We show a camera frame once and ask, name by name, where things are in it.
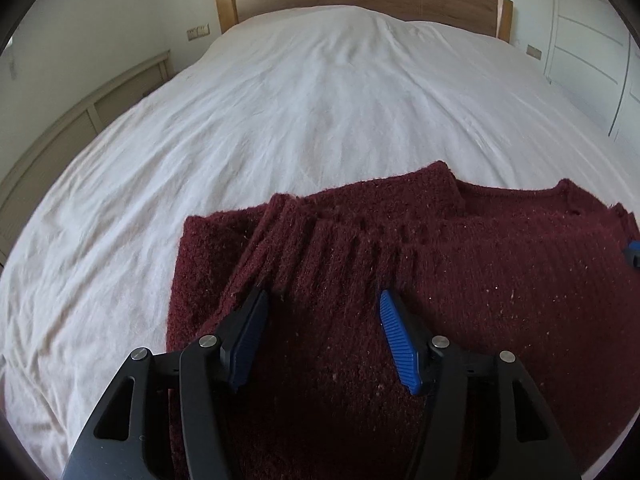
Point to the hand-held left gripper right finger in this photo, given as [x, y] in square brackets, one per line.
[400, 345]

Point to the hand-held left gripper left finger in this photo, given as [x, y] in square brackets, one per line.
[247, 340]

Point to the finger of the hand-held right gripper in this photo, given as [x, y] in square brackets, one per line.
[635, 252]

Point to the dark red knitted sweater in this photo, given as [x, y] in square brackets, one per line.
[450, 285]

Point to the white wardrobe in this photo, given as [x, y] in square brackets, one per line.
[590, 35]

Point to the bed with white sheet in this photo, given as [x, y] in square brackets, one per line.
[300, 110]

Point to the beige slatted radiator cover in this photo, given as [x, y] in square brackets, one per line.
[65, 130]

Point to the wall socket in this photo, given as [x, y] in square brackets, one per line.
[198, 32]
[534, 51]

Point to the small wall switch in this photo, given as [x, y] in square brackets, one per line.
[12, 69]

